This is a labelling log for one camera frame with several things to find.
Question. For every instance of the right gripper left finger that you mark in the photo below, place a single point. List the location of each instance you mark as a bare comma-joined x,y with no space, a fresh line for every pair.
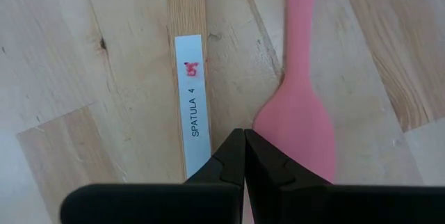
174,203

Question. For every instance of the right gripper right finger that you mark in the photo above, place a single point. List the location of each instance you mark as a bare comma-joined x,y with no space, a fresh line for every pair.
330,206

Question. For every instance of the pink round-headed silicone spatula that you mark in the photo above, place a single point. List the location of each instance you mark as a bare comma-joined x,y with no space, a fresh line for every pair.
295,123

